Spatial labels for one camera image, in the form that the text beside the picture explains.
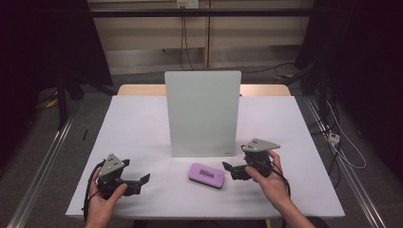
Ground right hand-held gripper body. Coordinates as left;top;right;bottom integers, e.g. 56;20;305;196
230;138;281;182

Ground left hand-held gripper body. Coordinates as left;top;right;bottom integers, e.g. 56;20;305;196
95;153;142;200

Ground purple whiteboard eraser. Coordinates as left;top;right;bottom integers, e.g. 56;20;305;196
187;162;226;190

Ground white whiteboard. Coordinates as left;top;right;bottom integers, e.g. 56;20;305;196
163;69;242;159

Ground person's left hand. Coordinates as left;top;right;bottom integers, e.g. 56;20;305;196
85;167;128;224

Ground person's right hand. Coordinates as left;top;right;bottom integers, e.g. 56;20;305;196
244;149;292;212

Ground white table cover sheet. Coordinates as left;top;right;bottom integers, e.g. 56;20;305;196
65;95;346;220

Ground wooden table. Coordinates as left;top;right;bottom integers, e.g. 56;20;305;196
117;84;292;97

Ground black metal stand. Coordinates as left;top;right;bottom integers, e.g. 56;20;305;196
55;70;84;131

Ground black horizontal bar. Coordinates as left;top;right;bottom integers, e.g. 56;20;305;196
88;8;315;18

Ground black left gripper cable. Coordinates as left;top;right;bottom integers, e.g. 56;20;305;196
81;161;106;222

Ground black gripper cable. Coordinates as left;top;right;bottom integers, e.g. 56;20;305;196
253;158;293;198
81;161;106;222

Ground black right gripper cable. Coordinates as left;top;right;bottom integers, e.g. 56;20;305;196
253;158;293;198

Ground metal floor rail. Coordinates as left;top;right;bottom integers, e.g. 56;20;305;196
304;96;388;228
6;115;77;228

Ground black floor cable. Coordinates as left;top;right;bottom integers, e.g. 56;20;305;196
240;62;297;74

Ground white cable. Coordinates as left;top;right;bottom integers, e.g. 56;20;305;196
325;99;368;170

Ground black hanging cables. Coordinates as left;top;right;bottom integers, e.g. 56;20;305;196
179;15;195;72

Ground white wall socket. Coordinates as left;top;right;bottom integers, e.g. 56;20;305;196
176;0;201;10

